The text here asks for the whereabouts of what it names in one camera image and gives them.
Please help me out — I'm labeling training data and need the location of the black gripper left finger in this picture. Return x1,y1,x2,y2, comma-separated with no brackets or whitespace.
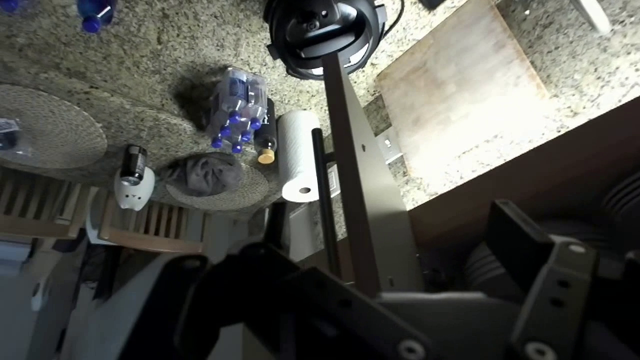
118,199,439,360

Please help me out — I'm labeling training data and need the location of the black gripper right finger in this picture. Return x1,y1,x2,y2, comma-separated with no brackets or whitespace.
485,197,640,360

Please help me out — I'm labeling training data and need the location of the metal bar door handle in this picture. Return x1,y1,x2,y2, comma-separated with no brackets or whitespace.
311,126,344,279

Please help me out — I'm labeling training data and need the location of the stack of grey plates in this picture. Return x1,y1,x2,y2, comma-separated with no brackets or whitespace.
599,167,640,231
463,240,529,304

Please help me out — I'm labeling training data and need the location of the round woven placemat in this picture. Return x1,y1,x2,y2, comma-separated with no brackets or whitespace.
158,150,274,216
0,84,111,171

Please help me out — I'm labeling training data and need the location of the wooden slatted chair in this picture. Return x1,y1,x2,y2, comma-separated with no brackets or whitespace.
84,187,208,256

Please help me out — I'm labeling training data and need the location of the crumpled grey cloth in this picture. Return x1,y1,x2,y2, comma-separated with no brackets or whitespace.
162,150,248,199

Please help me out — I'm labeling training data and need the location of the white paper towel roll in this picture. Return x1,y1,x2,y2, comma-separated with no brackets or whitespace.
274,107,336,206

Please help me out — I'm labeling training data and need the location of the dark bottle with cork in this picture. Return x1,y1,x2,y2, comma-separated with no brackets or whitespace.
254,98,280,167

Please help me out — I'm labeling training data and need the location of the white and black countertop appliance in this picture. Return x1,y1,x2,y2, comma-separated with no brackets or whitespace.
111,141,158,213

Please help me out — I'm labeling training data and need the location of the pack of blue-capped water bottles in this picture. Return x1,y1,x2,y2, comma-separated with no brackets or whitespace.
205,65,271,156

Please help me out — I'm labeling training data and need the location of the wooden dish rack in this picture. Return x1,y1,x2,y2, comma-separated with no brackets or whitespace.
0,166,92,244

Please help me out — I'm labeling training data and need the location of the black pressure cooker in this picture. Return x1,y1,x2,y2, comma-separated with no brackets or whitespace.
262,0,388,81

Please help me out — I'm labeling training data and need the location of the single blue-capped water bottle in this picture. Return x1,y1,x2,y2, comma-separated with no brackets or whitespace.
76,0,121,36

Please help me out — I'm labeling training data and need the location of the white wall outlet plate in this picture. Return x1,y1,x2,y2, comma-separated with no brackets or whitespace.
377,127,406,167

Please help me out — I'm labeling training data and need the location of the black cooker power cable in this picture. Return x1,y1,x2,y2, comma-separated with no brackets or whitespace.
382,0,409,37

